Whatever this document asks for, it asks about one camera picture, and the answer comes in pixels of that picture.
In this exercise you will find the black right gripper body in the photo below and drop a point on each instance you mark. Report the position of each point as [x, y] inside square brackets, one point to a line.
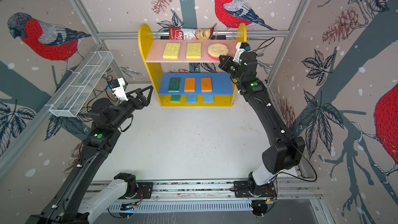
[232, 70]

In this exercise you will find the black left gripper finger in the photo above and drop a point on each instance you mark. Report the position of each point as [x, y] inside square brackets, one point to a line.
[146, 94]
[134, 94]

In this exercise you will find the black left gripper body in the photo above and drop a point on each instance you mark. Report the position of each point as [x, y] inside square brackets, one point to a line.
[125, 110]

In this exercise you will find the light green sponge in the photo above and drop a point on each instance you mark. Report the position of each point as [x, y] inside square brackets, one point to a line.
[175, 98]

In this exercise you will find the dark green sponge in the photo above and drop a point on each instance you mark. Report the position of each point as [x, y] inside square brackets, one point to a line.
[174, 84]

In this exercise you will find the yellow smiley face sponge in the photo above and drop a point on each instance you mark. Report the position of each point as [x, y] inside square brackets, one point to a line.
[216, 50]

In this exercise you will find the orange sponge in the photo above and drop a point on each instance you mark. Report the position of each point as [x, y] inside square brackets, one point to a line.
[206, 84]

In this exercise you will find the blue sponge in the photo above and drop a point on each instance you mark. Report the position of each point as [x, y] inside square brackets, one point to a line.
[208, 98]
[191, 99]

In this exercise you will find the pale yellow sponge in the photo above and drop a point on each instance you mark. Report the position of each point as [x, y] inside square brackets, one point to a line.
[189, 84]

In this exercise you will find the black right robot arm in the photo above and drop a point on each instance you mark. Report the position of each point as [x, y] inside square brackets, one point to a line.
[285, 150]

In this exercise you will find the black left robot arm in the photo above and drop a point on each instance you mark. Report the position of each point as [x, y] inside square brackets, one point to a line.
[65, 207]

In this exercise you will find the yellow shelf with coloured boards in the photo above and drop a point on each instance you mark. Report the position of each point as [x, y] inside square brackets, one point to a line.
[152, 49]

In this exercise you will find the red cassava chips bag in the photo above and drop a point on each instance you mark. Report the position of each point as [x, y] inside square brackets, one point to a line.
[176, 33]

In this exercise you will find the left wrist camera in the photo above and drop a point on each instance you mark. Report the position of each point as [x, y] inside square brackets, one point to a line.
[117, 88]

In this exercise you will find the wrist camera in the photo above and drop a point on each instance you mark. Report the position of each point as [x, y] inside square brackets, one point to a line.
[117, 88]
[241, 47]

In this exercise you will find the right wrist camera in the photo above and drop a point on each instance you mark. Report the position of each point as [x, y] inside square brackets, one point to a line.
[241, 47]

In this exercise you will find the white wire mesh basket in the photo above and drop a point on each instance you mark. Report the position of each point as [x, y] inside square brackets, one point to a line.
[84, 80]

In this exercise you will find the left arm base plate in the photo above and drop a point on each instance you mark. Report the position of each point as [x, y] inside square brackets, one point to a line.
[143, 190]

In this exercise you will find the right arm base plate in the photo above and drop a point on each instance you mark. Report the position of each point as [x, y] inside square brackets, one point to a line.
[242, 189]

